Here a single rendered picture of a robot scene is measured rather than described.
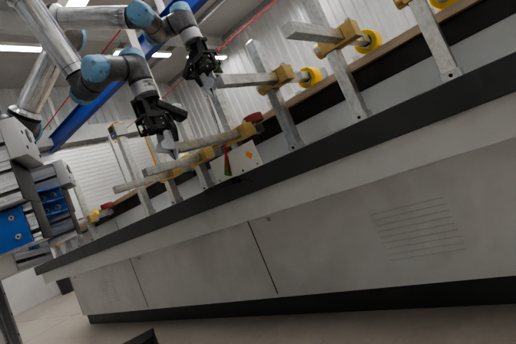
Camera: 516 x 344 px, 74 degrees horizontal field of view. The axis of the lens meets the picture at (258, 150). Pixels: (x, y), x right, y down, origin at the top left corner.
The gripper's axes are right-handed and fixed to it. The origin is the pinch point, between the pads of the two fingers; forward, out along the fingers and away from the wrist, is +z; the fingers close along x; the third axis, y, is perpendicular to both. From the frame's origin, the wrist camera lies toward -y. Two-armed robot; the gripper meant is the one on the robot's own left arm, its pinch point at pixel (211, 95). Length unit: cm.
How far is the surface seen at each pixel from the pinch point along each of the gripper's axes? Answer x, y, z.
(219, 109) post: 6.1, -4.3, 4.3
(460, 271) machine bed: 28, 46, 88
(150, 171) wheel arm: -19.1, -24.3, 17.1
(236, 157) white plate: 5.4, -5.4, 23.7
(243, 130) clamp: 5.3, 3.2, 16.4
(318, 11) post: 6.0, 46.7, -3.5
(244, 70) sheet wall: 709, -502, -273
